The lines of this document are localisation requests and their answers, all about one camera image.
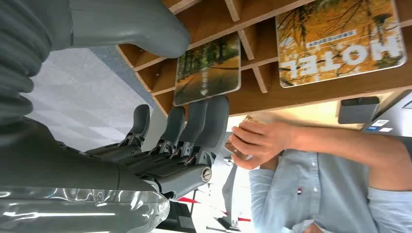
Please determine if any wooden card organizer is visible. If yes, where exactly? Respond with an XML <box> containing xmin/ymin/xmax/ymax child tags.
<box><xmin>116</xmin><ymin>0</ymin><xmax>412</xmax><ymax>117</ymax></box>

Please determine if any person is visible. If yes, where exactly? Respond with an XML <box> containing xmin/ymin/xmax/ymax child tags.
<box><xmin>227</xmin><ymin>121</ymin><xmax>412</xmax><ymax>233</ymax></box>

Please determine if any orange hotel key card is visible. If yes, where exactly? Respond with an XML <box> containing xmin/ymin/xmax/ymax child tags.
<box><xmin>275</xmin><ymin>0</ymin><xmax>408</xmax><ymax>89</ymax></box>

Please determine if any tall grey pillar stand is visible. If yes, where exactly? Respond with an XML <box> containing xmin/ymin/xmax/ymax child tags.
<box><xmin>214</xmin><ymin>154</ymin><xmax>245</xmax><ymax>232</ymax></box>

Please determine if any red barrier belt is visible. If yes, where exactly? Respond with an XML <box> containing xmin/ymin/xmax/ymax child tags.
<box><xmin>177</xmin><ymin>197</ymin><xmax>252</xmax><ymax>223</ymax></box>

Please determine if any small black box device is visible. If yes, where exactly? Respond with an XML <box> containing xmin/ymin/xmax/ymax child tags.
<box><xmin>338</xmin><ymin>96</ymin><xmax>380</xmax><ymax>125</ymax></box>

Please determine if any grey laptop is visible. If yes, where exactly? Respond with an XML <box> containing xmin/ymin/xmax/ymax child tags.
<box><xmin>360</xmin><ymin>89</ymin><xmax>412</xmax><ymax>137</ymax></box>

